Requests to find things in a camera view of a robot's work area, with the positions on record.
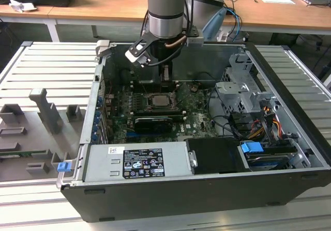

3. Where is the green RAM stick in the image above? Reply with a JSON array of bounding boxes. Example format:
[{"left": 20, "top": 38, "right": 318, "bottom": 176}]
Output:
[{"left": 0, "top": 150, "right": 48, "bottom": 158}]

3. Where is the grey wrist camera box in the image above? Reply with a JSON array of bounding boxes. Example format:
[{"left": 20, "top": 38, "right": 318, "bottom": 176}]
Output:
[{"left": 187, "top": 35, "right": 204, "bottom": 47}]

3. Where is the silver metal disk bay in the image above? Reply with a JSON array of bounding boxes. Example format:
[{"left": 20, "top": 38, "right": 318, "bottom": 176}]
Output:
[{"left": 214, "top": 53, "right": 280, "bottom": 116}]

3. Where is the black graphics card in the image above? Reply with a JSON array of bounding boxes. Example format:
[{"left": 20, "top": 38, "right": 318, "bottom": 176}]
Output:
[{"left": 133, "top": 115, "right": 173, "bottom": 134}]

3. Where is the white paper sheet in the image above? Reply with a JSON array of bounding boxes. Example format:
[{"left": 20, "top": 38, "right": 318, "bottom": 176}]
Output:
[{"left": 259, "top": 0, "right": 297, "bottom": 5}]

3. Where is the green motherboard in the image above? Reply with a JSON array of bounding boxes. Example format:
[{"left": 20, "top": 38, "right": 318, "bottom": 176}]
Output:
[{"left": 103, "top": 82, "right": 220, "bottom": 143}]

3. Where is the black open PC case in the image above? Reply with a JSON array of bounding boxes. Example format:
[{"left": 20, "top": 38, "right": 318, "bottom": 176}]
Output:
[{"left": 56, "top": 40, "right": 331, "bottom": 223}]

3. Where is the grey power supply unit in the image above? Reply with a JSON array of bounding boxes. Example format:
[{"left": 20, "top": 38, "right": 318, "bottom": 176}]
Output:
[{"left": 83, "top": 141, "right": 195, "bottom": 183}]

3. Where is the blue cable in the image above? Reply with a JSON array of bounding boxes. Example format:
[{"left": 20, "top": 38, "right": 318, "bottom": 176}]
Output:
[{"left": 224, "top": 6, "right": 243, "bottom": 35}]

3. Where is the pale blue teach pendant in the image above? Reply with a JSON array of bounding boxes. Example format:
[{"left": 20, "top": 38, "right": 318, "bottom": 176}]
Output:
[{"left": 201, "top": 7, "right": 229, "bottom": 41}]

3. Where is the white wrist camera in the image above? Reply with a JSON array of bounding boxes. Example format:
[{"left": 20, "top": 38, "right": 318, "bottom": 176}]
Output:
[{"left": 124, "top": 40, "right": 154, "bottom": 67}]

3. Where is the yellow red wire bundle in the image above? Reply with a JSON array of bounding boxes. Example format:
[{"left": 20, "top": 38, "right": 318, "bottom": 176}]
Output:
[{"left": 247, "top": 106, "right": 283, "bottom": 141}]

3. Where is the black RAM slot bank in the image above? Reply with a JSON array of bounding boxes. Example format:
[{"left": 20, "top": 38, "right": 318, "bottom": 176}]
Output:
[
  {"left": 131, "top": 109, "right": 187, "bottom": 121},
  {"left": 130, "top": 80, "right": 181, "bottom": 93}
]

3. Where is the black looped wire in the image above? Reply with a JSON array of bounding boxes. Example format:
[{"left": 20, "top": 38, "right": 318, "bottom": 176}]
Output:
[{"left": 206, "top": 88, "right": 242, "bottom": 139}]

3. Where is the blue case latch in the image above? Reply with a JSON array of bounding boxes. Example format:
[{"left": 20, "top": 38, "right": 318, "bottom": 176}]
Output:
[{"left": 57, "top": 162, "right": 71, "bottom": 174}]

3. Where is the crumpled white paper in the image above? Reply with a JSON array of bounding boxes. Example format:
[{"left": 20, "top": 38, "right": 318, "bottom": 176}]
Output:
[{"left": 8, "top": 0, "right": 37, "bottom": 13}]

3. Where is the wooden desk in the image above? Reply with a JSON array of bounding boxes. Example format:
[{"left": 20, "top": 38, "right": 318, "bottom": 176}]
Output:
[{"left": 0, "top": 0, "right": 331, "bottom": 36}]

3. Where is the grey parts rack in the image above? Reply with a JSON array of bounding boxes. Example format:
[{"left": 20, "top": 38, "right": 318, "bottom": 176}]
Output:
[{"left": 0, "top": 88, "right": 87, "bottom": 183}]

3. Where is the silver square CPU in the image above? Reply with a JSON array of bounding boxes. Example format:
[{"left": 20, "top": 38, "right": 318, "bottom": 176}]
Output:
[{"left": 152, "top": 95, "right": 170, "bottom": 107}]

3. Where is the grey case handle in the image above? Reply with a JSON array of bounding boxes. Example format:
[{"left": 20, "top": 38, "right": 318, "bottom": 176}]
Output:
[{"left": 95, "top": 39, "right": 112, "bottom": 59}]

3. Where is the blue disk carrier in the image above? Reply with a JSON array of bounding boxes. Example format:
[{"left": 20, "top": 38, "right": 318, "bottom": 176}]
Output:
[{"left": 239, "top": 141, "right": 264, "bottom": 154}]

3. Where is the black plastic shroud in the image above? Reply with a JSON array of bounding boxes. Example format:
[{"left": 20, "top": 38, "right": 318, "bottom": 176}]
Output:
[{"left": 186, "top": 137, "right": 251, "bottom": 175}]

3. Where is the CPU socket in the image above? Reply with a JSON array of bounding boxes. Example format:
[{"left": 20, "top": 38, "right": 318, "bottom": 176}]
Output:
[{"left": 146, "top": 92, "right": 179, "bottom": 112}]

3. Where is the grey closed laptop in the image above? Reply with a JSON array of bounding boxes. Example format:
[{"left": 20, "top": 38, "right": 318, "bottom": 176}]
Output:
[{"left": 298, "top": 0, "right": 331, "bottom": 8}]

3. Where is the metal socket cover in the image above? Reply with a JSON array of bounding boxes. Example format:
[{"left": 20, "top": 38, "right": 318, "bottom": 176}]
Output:
[{"left": 176, "top": 82, "right": 194, "bottom": 106}]

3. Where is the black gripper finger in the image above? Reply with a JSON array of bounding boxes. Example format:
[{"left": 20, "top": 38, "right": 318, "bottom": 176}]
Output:
[{"left": 159, "top": 61, "right": 173, "bottom": 93}]

